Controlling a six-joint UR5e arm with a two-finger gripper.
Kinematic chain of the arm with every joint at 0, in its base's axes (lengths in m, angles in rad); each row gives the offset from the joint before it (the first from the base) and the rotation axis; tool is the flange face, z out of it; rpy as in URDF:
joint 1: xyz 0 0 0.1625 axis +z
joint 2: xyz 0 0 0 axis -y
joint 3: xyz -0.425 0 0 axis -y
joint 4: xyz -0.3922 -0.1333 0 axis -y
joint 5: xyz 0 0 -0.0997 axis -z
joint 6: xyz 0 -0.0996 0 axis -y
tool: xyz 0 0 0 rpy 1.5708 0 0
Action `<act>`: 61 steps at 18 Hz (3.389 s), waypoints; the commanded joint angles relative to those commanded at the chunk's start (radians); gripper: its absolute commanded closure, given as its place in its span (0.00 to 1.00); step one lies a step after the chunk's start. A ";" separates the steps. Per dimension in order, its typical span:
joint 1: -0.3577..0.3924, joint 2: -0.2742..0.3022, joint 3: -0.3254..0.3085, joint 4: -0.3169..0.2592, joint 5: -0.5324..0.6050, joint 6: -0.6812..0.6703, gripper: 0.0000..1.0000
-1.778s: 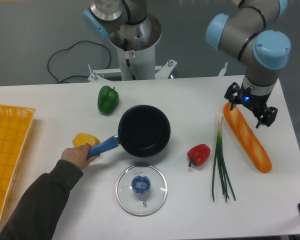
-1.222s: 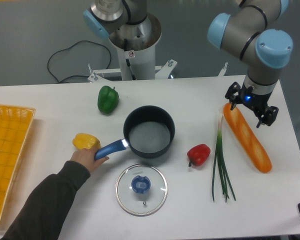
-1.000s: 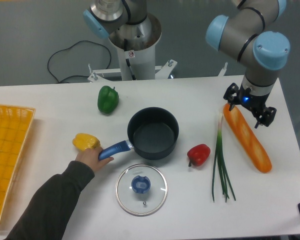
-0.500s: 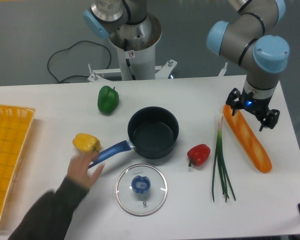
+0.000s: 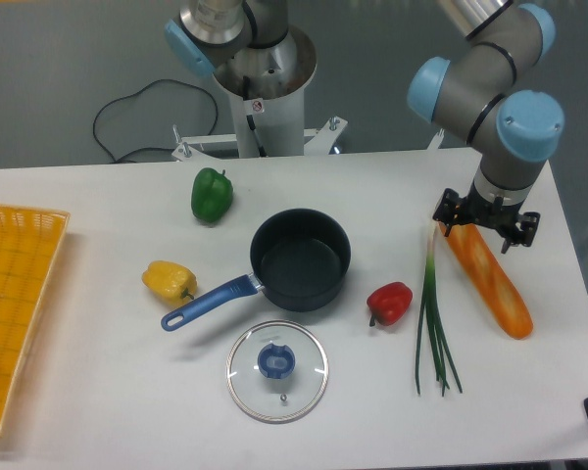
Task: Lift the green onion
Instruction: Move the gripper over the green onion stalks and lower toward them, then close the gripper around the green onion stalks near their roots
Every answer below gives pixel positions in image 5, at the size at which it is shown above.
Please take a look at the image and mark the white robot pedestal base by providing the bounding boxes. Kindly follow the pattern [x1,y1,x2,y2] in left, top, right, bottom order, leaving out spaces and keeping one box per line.
[171,28,350,162]

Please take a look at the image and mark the yellow wicker basket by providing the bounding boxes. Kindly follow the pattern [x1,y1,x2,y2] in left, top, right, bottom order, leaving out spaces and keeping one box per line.
[0,204,71,436]

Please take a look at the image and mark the black saucepan blue handle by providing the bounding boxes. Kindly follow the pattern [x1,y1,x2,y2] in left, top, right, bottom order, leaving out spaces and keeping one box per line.
[161,209,351,332]

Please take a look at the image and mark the green onion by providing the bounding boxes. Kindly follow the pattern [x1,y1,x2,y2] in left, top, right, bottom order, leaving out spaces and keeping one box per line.
[415,222,464,397]

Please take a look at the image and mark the black floor cable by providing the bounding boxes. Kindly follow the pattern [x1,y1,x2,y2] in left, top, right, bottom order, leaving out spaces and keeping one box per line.
[92,78,220,165]

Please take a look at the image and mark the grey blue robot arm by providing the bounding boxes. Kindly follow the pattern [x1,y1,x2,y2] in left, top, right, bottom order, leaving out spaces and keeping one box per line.
[165,1,564,247]

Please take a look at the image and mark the glass lid blue knob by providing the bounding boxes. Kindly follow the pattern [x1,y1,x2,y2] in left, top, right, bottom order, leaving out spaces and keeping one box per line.
[225,320,329,424]

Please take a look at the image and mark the green bell pepper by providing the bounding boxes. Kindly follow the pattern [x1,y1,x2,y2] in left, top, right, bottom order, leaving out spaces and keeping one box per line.
[190,167,233,224]

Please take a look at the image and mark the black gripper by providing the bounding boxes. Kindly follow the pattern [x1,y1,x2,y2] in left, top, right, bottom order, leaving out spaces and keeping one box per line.
[432,188,541,254]

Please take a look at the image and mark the orange baguette bread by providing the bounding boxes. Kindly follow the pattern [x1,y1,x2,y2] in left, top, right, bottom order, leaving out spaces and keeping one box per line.
[446,224,533,340]

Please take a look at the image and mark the red bell pepper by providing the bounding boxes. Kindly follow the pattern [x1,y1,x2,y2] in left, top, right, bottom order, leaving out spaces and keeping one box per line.
[367,282,413,327]

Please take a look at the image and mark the yellow bell pepper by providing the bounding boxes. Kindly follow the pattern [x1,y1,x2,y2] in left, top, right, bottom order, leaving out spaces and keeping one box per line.
[141,260,197,304]

